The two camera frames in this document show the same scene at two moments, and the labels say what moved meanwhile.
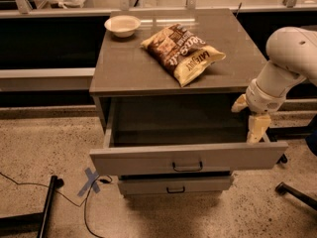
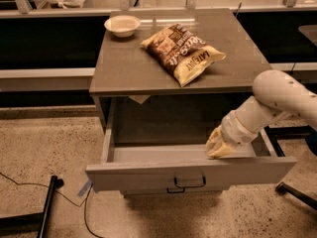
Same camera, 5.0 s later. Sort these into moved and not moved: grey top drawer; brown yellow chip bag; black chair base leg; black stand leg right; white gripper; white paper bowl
Moved: white gripper; grey top drawer
Not moved: brown yellow chip bag; black chair base leg; white paper bowl; black stand leg right
